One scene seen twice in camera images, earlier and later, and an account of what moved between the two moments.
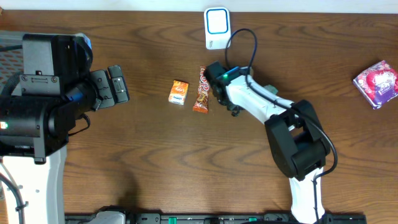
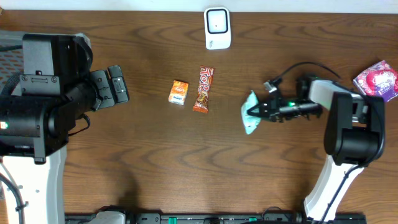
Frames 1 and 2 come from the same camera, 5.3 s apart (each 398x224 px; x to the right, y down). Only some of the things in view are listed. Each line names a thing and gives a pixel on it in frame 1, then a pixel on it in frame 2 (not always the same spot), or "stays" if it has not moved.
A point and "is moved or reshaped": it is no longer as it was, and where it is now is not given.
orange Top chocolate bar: (201, 102) stays
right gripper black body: (230, 106) to (290, 109)
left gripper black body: (101, 89) stays
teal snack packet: (272, 89) is moved or reshaped
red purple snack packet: (379, 83) stays
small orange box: (178, 92) stays
